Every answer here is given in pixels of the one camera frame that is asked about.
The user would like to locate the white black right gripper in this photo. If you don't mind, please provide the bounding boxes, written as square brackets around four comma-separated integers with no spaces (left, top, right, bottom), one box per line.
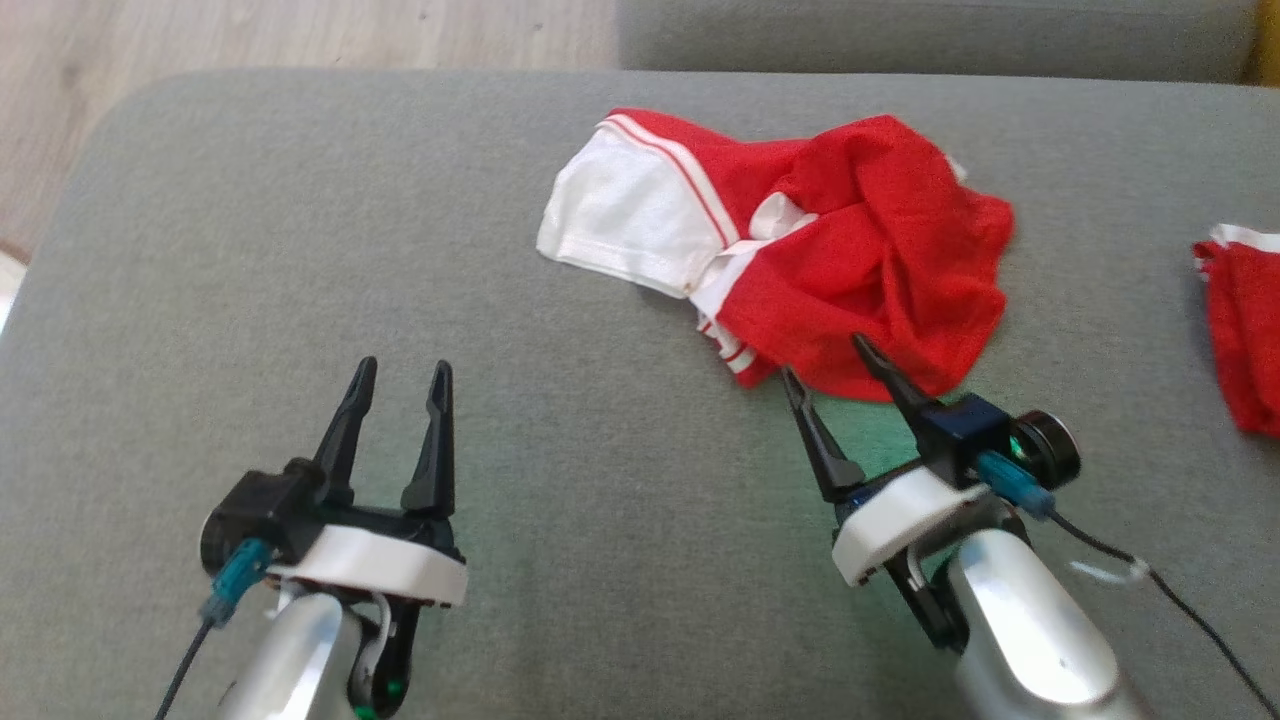
[780,333,1012,652]

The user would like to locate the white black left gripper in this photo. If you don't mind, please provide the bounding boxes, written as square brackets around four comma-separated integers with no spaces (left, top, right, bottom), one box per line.
[268,355,470,720]

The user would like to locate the red jersey white sleeves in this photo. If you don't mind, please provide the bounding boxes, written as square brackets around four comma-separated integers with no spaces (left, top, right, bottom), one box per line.
[536,107,1017,404]

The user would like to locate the red shorts white side stripe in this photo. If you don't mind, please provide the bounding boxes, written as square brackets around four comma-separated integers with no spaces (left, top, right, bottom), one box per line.
[1191,222,1280,439]

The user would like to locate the yellow sofa backrest cushion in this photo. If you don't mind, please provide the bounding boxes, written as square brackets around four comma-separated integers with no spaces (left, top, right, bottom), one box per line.
[1245,0,1280,87]

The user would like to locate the black right cable teal plug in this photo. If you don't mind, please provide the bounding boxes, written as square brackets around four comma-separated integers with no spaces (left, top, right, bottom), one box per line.
[975,450,1280,720]

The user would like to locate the black cable teal plug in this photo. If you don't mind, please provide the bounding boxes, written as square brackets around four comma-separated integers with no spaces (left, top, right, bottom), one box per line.
[975,450,1280,720]
[155,538,274,720]

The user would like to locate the black left cable teal plug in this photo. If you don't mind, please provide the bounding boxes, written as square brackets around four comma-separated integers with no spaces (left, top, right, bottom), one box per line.
[155,538,274,720]

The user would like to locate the white cable tape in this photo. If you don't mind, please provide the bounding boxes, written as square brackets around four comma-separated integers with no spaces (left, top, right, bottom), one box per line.
[1069,557,1152,587]

